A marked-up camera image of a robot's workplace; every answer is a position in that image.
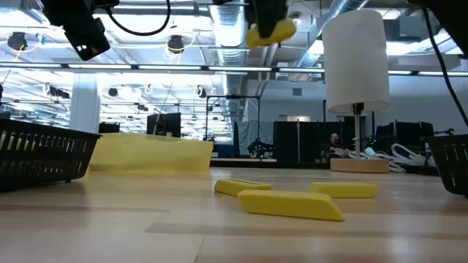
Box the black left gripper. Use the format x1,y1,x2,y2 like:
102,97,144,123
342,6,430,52
39,0,120,28

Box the yellow eraser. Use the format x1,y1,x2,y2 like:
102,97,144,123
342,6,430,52
246,18,298,49
237,188,346,222
308,181,380,199
214,178,273,198

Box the black ceiling device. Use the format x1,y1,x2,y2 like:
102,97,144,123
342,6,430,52
167,34,186,54
6,31,29,52

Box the white shade wooden base lamp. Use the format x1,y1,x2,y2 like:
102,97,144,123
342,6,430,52
321,9,391,174

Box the white building column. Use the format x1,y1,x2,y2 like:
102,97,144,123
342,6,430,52
69,72,102,134

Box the grey fabric partition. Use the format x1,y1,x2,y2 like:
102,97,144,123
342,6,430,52
235,120,275,154

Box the small black monitor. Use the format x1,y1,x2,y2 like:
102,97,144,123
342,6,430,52
98,121,121,134

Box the small black background robot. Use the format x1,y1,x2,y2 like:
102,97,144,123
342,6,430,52
247,138,275,159

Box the black computer monitor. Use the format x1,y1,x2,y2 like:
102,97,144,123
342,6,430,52
146,112,182,140

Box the person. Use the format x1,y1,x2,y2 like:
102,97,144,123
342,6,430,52
326,132,350,159

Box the black mesh basket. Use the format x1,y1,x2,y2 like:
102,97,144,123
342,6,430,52
420,134,468,198
0,118,102,193

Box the black table edge bar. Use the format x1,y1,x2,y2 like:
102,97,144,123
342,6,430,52
210,157,332,170

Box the yellow translucent plastic bin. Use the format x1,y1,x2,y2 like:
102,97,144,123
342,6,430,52
88,132,214,172

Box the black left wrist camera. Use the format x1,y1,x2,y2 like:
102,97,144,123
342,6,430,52
64,17,111,61

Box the silver spiral ventilation duct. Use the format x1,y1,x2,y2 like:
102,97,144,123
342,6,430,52
208,0,250,121

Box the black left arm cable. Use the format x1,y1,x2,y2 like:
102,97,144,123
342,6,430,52
105,0,172,37

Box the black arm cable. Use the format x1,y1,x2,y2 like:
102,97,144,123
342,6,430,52
422,6,468,129
105,0,172,37

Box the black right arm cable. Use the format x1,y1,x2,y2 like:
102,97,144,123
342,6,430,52
422,6,468,129

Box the white cable bundle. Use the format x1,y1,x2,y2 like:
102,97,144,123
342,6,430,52
349,143,442,172

